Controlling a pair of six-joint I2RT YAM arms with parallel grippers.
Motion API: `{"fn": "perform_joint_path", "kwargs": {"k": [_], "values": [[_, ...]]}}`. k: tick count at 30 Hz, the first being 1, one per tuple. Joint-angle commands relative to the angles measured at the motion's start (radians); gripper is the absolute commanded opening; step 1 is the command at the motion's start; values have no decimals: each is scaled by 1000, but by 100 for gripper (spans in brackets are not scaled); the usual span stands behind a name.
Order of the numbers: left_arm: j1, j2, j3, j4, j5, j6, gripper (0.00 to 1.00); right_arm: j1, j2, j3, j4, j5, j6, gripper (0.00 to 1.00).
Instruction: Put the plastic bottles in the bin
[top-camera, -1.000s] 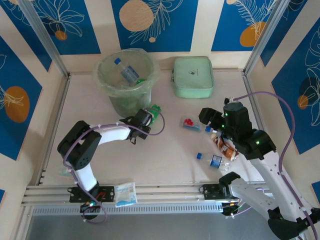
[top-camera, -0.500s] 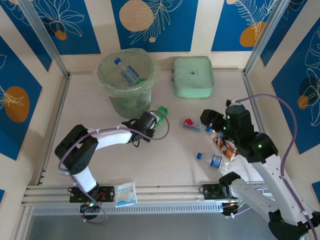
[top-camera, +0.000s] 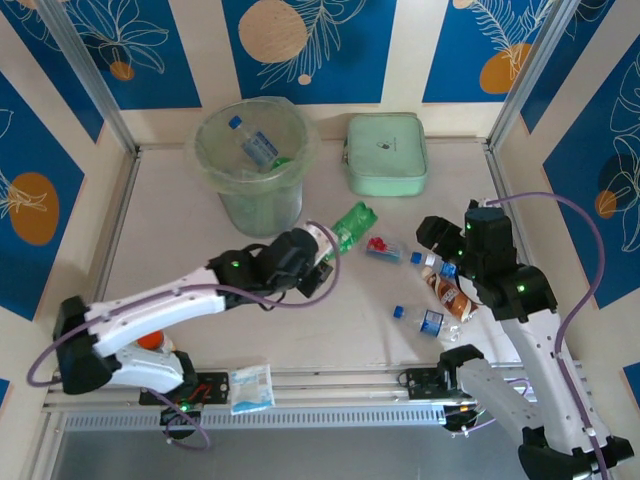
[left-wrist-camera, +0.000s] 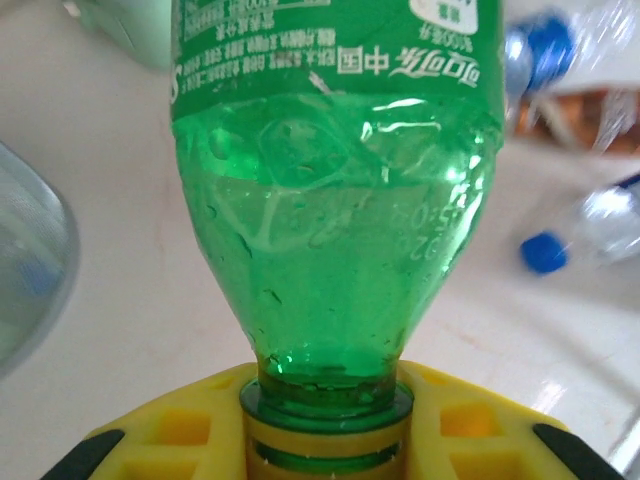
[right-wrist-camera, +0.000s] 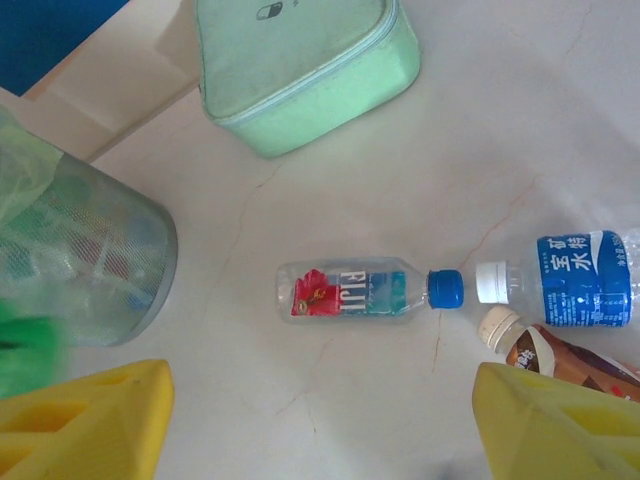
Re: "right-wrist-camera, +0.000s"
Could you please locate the brown Nescafe coffee bottle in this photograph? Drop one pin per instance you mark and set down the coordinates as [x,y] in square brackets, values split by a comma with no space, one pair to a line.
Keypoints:
[550,355]

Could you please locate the mint green zip pouch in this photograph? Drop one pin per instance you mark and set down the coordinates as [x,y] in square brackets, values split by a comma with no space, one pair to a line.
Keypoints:
[300,75]

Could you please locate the pale green plastic bin liner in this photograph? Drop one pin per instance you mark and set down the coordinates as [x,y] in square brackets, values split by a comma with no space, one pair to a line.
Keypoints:
[20,165]

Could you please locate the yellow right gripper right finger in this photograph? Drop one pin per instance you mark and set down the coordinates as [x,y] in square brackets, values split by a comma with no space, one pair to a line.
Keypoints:
[560,435]

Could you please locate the blue label bottle white cap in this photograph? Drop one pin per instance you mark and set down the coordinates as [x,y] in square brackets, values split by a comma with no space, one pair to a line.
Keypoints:
[575,280]

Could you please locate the green Sprite plastic bottle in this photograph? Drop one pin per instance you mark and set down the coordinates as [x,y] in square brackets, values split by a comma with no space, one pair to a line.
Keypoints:
[25,340]

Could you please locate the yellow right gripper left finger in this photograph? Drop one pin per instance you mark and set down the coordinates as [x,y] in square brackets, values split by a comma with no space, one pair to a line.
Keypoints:
[75,430]

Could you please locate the Fiji bottle red flower label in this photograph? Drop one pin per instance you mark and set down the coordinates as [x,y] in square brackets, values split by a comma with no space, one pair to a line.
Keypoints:
[350,295]

